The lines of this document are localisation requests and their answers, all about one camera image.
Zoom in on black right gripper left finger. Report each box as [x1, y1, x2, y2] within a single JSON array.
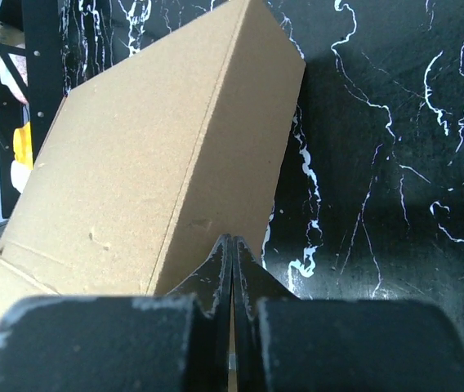
[[0, 235, 232, 391]]

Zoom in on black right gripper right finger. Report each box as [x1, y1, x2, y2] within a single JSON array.
[[231, 237, 464, 391]]

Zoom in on brown cardboard box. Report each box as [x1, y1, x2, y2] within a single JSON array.
[[0, 1, 306, 319]]

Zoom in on orange ribbed bowl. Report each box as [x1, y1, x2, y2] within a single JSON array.
[[12, 122, 33, 170]]

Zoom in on pink patterned bowl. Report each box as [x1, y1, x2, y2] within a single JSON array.
[[0, 52, 29, 105]]

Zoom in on black tray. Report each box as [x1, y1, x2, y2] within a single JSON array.
[[0, 0, 64, 219]]

